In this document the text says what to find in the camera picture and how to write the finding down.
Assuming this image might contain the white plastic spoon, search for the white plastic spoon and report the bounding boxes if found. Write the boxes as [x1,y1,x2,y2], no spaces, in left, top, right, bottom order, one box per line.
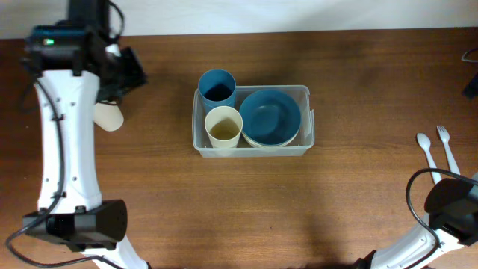
[416,132,442,184]

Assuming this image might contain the clear plastic container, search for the clear plastic container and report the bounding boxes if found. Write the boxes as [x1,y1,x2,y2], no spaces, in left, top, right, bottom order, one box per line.
[192,85,315,158]

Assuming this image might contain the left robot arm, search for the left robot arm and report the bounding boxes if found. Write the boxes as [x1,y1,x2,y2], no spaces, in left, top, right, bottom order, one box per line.
[20,1,149,268]

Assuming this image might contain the cream bowl back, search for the cream bowl back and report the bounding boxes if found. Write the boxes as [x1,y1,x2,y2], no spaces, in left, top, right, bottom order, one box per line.
[241,126,301,147]

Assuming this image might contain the blue bowl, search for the blue bowl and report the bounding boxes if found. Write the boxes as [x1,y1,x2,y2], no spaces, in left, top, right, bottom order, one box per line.
[239,90,302,146]

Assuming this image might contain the cream cup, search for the cream cup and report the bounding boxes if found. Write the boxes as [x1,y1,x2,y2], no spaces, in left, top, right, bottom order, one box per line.
[205,106,243,149]
[93,101,124,132]

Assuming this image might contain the cream bowl front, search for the cream bowl front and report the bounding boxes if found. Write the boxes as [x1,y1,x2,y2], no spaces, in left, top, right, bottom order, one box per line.
[243,135,294,148]

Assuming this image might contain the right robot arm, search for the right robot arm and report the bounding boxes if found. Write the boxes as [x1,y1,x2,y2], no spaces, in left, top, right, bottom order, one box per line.
[352,145,477,269]

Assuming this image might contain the cream bowl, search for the cream bowl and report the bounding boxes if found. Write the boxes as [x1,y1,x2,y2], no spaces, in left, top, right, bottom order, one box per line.
[243,135,294,148]
[241,126,301,147]

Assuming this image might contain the blue cup back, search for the blue cup back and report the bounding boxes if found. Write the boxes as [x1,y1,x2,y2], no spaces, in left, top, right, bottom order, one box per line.
[197,69,238,115]

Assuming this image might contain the white plastic fork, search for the white plastic fork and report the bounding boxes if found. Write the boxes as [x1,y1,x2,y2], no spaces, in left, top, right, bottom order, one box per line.
[436,125,461,175]

